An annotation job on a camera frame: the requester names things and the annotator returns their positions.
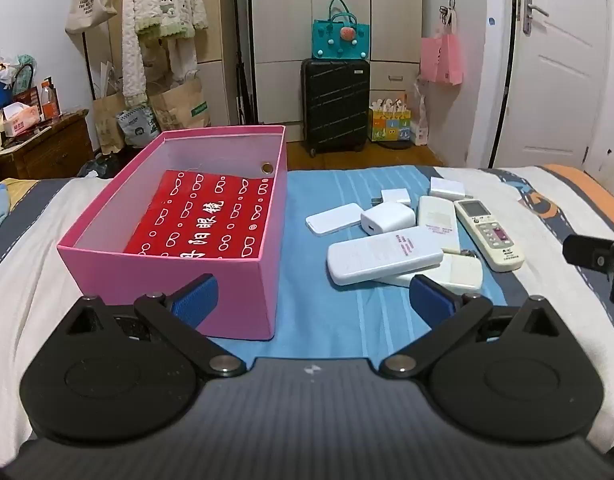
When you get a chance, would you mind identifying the white power bank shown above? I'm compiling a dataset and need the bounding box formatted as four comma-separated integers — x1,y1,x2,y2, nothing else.
306,205,364,236

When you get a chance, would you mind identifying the brown paper bag green print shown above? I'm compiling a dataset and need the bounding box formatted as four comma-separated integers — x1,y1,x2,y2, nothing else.
151,72,212,131

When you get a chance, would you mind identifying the black clothes rack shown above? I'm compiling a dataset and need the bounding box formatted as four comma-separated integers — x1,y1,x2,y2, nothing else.
77,0,255,126

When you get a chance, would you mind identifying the blue striped mat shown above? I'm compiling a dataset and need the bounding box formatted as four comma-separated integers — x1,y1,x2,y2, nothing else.
207,165,508,361

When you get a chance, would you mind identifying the cream air conditioner remote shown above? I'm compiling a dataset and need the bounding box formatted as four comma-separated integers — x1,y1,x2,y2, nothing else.
454,199,526,273

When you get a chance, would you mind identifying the teal felt handbag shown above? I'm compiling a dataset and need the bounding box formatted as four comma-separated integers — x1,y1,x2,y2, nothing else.
312,0,371,61

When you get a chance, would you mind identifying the black trash bag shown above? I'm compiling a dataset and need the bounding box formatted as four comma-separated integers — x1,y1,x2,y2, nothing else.
77,152,118,179

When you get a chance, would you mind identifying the black suitcase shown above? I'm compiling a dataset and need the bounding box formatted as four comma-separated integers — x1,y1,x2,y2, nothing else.
300,58,371,157

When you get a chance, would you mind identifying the wooden nightstand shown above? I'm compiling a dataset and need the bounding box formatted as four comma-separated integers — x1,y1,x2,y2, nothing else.
0,110,95,181

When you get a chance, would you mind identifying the colourful gift box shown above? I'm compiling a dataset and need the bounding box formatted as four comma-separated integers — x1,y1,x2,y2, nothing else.
369,95,412,142

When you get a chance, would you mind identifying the plain kraft paper bag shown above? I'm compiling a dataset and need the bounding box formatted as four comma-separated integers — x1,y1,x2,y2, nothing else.
91,62,126,154

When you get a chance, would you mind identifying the pink tissue box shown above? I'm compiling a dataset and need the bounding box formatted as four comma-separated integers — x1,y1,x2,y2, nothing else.
2,102,42,136

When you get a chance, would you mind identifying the grey white printed blanket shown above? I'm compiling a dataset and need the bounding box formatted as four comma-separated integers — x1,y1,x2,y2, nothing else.
0,164,614,466

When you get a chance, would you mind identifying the cream knitted sweater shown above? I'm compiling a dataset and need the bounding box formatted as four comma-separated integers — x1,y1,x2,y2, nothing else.
121,0,209,108

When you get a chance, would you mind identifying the white charger cube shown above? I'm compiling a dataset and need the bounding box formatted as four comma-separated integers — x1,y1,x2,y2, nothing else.
360,208,404,236

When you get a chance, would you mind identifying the beige canvas tote bag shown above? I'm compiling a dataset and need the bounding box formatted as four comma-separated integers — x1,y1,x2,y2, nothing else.
65,0,118,36

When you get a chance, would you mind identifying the silver door handle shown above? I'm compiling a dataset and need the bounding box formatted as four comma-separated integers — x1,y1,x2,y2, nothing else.
521,0,550,37

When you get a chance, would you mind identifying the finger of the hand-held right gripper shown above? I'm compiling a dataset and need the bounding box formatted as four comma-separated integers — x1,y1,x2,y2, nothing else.
562,232,614,306

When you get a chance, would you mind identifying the red printed bag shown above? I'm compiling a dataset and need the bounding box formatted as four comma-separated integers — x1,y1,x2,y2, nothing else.
123,170,275,261

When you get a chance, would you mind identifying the slim white remote control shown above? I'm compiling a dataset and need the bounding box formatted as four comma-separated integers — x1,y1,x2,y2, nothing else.
418,195,461,254

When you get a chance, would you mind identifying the white plastic bag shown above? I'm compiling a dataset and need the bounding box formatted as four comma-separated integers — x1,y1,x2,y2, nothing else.
412,77,431,147

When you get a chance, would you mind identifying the pink paper bag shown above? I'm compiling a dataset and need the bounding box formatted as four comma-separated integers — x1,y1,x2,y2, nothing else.
419,30,464,86

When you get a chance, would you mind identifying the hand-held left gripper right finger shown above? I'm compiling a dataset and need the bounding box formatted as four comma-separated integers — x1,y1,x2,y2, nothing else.
379,275,563,380

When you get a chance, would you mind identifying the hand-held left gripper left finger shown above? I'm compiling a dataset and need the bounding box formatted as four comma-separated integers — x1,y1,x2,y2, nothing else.
62,274,248,379

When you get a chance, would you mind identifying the white door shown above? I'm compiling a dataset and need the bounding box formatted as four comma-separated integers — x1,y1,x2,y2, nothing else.
507,0,612,170

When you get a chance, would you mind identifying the beige wardrobe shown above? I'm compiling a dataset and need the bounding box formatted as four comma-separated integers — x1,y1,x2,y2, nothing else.
247,0,488,127

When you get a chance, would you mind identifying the small white plug adapter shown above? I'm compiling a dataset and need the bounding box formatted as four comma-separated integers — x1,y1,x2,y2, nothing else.
380,188,412,207

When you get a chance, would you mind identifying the orange bottle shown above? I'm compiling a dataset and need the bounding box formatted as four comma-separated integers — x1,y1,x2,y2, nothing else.
41,77,62,121

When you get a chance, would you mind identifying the grey patterned bag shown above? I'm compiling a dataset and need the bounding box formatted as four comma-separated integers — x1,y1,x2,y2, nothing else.
117,105,160,149

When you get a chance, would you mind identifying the white power bank underneath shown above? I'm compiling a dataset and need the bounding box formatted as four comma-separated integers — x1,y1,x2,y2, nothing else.
381,252,484,292

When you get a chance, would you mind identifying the white rectangular adapter box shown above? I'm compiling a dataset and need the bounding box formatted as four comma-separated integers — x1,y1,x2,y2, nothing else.
429,176,468,200

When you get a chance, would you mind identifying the pink cardboard box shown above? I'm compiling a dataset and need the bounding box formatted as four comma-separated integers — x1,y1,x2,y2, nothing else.
57,125,288,341

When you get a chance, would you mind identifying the large white remote control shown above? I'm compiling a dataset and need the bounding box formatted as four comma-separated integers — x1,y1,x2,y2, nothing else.
327,226,444,287

